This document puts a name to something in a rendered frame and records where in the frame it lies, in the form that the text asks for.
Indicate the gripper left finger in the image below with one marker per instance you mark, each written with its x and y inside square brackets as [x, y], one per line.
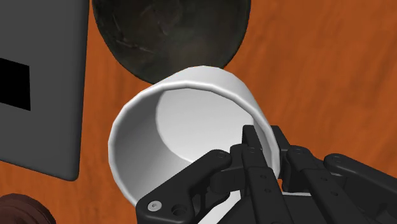
[251, 173]

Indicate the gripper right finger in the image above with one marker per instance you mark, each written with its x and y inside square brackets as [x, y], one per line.
[325, 183]

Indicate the white cup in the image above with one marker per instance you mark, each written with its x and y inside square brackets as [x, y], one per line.
[173, 130]

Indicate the dark round bowl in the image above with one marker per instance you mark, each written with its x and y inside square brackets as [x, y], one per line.
[173, 34]

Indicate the grey flat tablet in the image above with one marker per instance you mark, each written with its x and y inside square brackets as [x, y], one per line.
[43, 93]

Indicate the dark brown round object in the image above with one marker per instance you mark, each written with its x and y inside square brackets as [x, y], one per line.
[21, 211]

